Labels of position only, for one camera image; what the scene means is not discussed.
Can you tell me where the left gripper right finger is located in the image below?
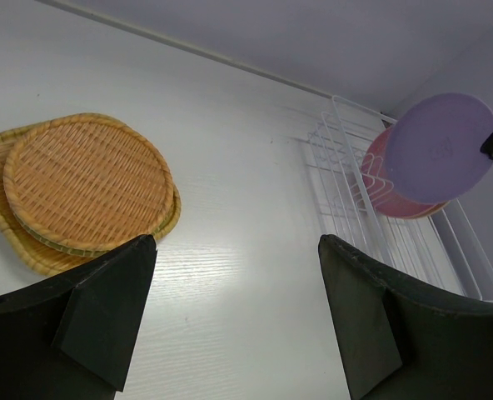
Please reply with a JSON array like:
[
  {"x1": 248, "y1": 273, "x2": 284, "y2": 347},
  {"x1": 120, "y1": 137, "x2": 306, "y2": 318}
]
[{"x1": 318, "y1": 235, "x2": 493, "y2": 399}]

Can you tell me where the purple plastic plate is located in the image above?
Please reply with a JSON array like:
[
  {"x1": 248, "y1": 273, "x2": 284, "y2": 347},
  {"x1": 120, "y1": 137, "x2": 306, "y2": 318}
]
[{"x1": 384, "y1": 92, "x2": 493, "y2": 204}]

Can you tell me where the pink plastic plate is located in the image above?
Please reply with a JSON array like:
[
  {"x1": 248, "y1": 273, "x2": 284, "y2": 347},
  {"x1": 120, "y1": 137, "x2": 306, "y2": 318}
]
[{"x1": 360, "y1": 127, "x2": 439, "y2": 219}]

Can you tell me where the white wire dish rack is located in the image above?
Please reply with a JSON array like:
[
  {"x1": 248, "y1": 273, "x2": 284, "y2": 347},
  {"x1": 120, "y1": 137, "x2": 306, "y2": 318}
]
[{"x1": 301, "y1": 96, "x2": 493, "y2": 303}]

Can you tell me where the round orange bamboo plate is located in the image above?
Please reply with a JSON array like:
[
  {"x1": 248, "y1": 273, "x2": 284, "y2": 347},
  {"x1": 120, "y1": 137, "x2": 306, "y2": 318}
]
[{"x1": 2, "y1": 113, "x2": 174, "y2": 249}]

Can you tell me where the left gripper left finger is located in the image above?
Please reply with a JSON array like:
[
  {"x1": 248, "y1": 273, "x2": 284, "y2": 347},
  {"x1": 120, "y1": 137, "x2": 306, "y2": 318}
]
[{"x1": 0, "y1": 235, "x2": 157, "y2": 399}]

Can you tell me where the square bamboo woven plate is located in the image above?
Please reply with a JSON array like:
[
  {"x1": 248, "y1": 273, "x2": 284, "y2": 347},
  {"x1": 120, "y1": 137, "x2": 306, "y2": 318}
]
[{"x1": 0, "y1": 122, "x2": 96, "y2": 276}]

